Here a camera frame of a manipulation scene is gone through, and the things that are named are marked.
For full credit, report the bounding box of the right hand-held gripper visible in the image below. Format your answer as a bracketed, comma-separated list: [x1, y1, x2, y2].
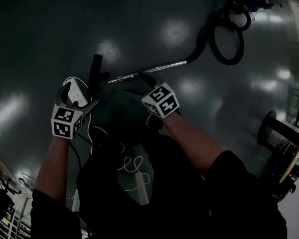
[124, 71, 182, 120]

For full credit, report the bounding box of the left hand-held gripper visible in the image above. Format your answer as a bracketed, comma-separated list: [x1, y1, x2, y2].
[51, 81, 100, 140]

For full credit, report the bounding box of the thin silver metal rod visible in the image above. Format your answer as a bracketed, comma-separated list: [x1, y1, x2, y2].
[107, 59, 189, 85]

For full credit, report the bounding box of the black vacuum floor nozzle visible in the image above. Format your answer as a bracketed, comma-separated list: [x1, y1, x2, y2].
[88, 54, 111, 98]

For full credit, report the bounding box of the person's right forearm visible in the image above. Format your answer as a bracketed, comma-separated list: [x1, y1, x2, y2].
[161, 111, 228, 178]

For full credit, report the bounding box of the person's left forearm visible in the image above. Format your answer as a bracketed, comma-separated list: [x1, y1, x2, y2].
[34, 134, 74, 204]

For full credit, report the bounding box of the dark blue vacuum cleaner body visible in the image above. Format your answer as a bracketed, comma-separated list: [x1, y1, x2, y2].
[233, 0, 268, 12]

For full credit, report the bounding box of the white power strip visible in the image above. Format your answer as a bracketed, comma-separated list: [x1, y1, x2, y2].
[135, 171, 150, 206]
[63, 80, 89, 108]

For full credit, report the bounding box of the person's right black shoe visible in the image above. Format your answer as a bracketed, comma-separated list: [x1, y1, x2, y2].
[145, 113, 164, 134]

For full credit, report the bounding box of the person's black shoe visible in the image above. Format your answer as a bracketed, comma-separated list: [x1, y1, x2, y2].
[145, 113, 164, 134]
[91, 125, 126, 154]

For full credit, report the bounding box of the person's left black shoe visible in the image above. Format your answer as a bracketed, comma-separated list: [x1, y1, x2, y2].
[91, 125, 126, 154]

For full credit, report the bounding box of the black tripod equipment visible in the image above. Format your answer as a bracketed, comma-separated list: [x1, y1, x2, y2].
[0, 158, 22, 224]

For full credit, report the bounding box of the person's black clothing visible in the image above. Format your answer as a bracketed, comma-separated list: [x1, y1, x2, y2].
[30, 133, 289, 239]

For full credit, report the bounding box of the white metal rack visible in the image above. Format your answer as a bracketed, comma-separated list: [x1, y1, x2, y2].
[0, 197, 33, 239]

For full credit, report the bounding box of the black cable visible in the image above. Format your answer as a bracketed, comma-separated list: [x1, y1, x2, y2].
[69, 139, 84, 170]

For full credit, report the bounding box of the black vacuum hose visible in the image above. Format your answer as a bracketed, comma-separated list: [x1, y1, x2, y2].
[186, 5, 252, 66]

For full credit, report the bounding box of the coiled white cable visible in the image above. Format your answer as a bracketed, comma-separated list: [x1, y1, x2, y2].
[117, 155, 150, 192]

